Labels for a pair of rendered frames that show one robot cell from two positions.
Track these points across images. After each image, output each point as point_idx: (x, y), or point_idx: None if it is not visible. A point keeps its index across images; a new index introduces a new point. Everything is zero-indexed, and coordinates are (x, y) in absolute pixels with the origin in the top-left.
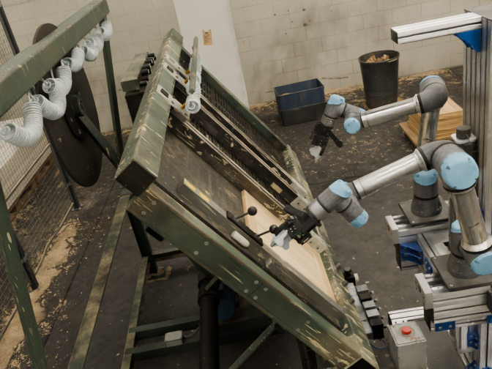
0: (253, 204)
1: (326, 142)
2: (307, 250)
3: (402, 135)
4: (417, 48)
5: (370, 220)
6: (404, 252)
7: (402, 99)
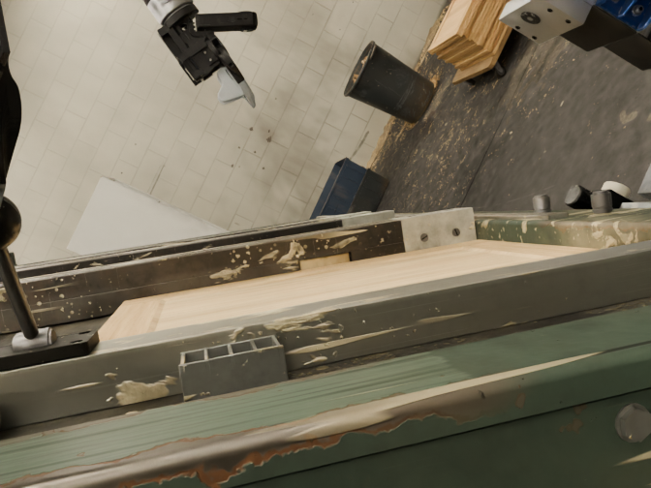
0: (163, 301)
1: (218, 45)
2: (429, 256)
3: (471, 88)
4: (392, 29)
5: (550, 179)
6: (630, 5)
7: (434, 76)
